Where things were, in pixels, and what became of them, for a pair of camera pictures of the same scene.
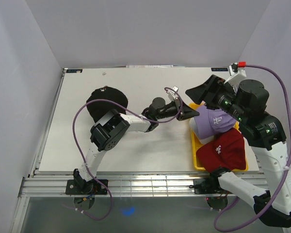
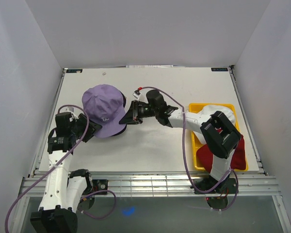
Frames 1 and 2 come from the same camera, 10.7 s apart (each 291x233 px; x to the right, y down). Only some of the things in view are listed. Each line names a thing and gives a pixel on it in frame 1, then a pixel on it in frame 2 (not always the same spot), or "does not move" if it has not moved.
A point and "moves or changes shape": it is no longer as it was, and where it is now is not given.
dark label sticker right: [219, 69] does not move
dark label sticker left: [74, 70] does not move
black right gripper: [202, 91] -> [132, 117]
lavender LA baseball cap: [210, 122] moves or changes shape
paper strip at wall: [150, 66] does not move
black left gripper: [183, 111] -> [93, 126]
